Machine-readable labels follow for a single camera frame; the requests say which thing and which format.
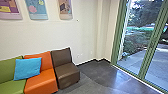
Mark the green framed glass door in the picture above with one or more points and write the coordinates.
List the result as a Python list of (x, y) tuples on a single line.
[(151, 43)]

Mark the brown sofa seat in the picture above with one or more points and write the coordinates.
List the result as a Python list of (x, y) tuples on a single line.
[(66, 71)]

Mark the white outdoor pillar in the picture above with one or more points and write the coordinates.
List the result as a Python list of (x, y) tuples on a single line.
[(124, 30)]

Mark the orange sofa seat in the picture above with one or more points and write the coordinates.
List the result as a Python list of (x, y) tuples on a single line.
[(43, 81)]

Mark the light blue cushion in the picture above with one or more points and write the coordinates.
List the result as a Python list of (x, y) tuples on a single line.
[(27, 68)]

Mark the green sofa seat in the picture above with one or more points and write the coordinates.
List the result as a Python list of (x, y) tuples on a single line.
[(8, 71)]

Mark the beige wall art panel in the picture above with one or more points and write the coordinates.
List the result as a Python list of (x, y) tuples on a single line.
[(65, 9)]

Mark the pink purple wall art panel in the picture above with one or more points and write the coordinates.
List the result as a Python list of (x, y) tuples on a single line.
[(9, 9)]

